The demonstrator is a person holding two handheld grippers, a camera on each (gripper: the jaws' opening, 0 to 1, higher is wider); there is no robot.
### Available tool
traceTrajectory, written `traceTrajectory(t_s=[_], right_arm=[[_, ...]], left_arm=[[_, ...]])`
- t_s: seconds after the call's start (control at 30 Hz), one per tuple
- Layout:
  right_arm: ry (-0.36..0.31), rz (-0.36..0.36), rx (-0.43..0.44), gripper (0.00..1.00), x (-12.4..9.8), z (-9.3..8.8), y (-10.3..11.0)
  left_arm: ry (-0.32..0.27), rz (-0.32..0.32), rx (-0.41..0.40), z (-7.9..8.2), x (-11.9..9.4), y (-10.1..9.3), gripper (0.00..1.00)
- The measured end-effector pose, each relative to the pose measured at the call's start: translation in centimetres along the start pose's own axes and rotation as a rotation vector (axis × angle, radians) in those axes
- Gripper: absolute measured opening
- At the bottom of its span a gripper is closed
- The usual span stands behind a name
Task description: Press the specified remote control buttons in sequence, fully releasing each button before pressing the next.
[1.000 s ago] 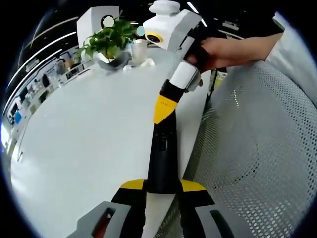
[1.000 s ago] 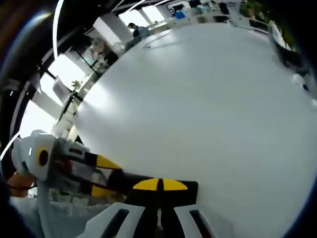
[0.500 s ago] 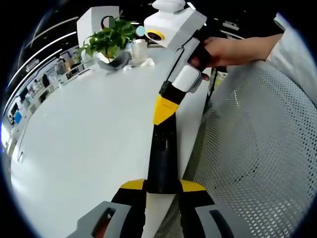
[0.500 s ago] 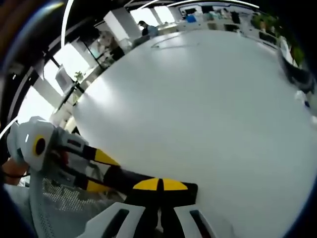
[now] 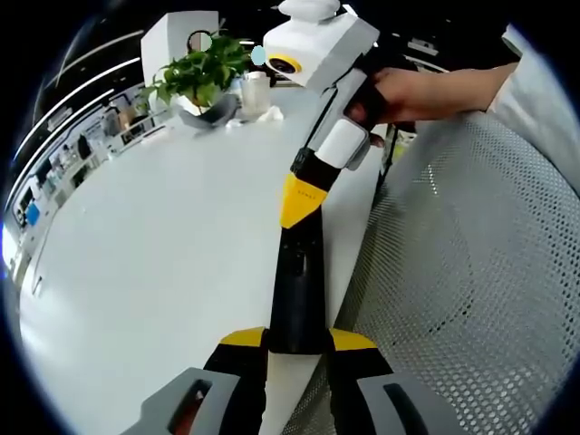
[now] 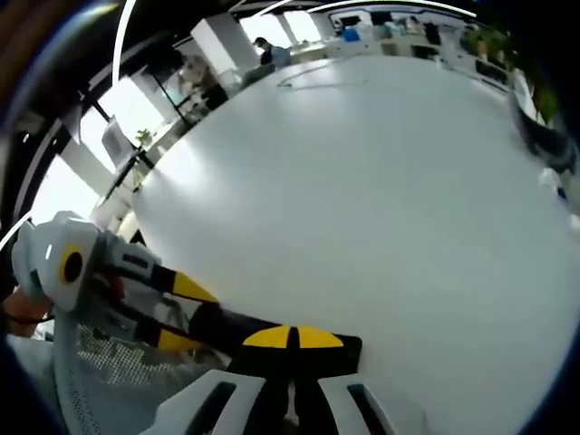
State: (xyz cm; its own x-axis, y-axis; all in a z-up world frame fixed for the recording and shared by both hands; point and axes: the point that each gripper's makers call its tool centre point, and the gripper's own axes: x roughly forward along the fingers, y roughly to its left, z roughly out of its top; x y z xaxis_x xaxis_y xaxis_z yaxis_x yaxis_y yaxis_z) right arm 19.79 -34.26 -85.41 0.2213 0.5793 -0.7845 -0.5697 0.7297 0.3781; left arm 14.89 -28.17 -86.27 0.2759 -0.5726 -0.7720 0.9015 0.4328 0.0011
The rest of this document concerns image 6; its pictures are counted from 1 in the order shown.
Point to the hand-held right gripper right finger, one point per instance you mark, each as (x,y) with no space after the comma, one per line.
(331,403)

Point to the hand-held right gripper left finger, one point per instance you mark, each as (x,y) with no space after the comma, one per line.
(235,399)

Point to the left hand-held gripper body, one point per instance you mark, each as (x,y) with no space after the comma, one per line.
(50,258)

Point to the black remote control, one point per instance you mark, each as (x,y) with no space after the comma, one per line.
(226,328)

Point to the person's left hand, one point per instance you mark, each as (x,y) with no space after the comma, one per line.
(25,306)

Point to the person's grey mesh clothing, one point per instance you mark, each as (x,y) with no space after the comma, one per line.
(104,385)

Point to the small potted plant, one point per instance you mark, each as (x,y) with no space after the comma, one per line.
(144,137)

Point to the crumpled white tissue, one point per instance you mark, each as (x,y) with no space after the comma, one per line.
(552,181)

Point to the blue bag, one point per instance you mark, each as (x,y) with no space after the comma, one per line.
(351,34)

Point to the white display counter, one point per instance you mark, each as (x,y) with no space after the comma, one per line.
(421,41)

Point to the green potted plant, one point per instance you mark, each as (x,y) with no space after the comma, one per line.
(521,59)

